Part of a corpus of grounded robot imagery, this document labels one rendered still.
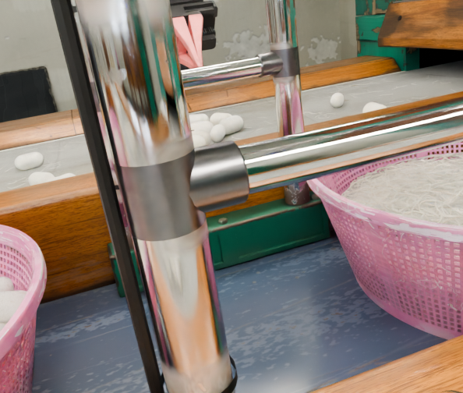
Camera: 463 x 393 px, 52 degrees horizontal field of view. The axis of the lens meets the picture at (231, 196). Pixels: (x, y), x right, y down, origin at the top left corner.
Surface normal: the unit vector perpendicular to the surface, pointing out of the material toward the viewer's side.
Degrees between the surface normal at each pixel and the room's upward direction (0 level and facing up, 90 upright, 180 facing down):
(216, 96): 45
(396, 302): 108
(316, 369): 0
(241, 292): 0
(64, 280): 90
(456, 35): 66
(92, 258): 90
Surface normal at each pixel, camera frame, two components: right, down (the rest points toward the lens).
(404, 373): -0.13, -0.92
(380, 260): -0.76, 0.57
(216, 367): 0.71, 0.17
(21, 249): -0.75, 0.08
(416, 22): -0.91, -0.14
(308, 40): 0.25, 0.32
